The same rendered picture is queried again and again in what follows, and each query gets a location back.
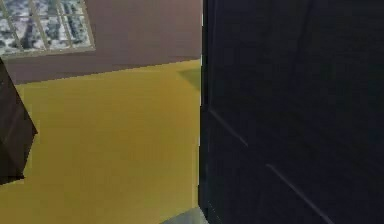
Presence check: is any dark brown cupboard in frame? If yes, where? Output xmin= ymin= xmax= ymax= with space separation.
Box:
xmin=0 ymin=57 xmax=39 ymax=186

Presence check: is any window with pale frame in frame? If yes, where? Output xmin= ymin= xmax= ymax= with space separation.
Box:
xmin=0 ymin=0 xmax=97 ymax=58

